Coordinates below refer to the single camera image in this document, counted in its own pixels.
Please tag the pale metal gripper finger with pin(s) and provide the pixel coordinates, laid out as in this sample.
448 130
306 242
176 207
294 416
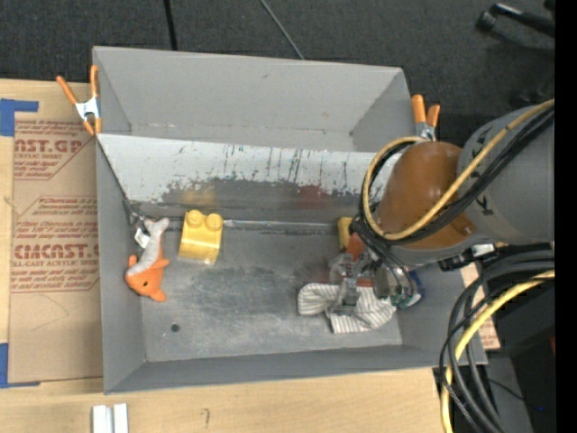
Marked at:
348 298
346 266

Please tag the white striped cloth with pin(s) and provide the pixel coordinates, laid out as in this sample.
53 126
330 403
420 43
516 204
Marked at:
315 300

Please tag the yellow and orange toy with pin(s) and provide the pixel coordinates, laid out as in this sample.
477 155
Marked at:
345 233

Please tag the grey metal bin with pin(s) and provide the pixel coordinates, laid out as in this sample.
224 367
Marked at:
252 305

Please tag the yellow toy building block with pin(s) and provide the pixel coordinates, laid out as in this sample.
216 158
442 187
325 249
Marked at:
198 242

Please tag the orange and white toy fish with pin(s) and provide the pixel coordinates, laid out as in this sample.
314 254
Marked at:
146 278

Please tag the brown cardboard board, red print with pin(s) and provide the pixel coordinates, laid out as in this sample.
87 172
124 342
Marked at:
54 327

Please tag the black cylinder on white bracket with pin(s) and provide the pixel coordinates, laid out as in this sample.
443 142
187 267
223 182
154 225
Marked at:
453 262

